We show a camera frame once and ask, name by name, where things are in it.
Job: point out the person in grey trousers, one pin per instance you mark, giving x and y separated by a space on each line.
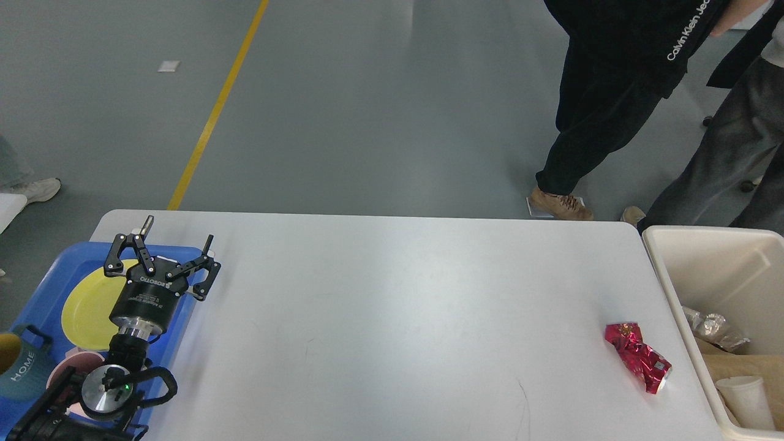
747 126

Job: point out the brown paper bag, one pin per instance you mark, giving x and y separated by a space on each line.
723 365

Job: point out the white side table corner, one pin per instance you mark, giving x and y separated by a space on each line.
11 206

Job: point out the red wrapper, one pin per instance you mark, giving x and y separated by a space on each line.
647 365

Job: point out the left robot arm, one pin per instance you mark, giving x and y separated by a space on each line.
112 395

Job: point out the teal green mug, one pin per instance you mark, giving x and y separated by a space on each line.
25 368

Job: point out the pink mug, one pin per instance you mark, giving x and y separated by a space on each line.
84 362

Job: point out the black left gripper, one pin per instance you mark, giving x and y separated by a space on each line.
147 297

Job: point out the white paper cup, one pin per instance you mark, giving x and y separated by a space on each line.
746 398

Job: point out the yellow plastic plate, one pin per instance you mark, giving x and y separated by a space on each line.
95 296

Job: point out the silver foil bag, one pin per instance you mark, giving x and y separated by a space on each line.
715 329

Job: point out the cream plastic bin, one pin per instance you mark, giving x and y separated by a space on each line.
735 272

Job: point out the person with white sneaker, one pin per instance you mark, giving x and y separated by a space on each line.
17 174

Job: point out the person in black clothes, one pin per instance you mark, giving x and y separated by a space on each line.
623 57

